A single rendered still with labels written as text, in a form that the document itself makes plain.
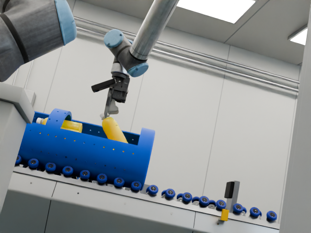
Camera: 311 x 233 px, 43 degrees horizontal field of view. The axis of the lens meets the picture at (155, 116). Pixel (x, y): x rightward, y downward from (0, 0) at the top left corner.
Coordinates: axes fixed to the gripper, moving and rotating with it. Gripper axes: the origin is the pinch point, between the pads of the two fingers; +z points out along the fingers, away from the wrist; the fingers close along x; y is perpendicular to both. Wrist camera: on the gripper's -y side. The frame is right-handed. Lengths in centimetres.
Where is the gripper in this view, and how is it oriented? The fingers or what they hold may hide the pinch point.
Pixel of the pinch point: (105, 115)
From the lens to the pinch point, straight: 182.7
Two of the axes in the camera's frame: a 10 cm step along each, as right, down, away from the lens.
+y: 9.8, 2.2, 0.2
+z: -2.1, 9.5, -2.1
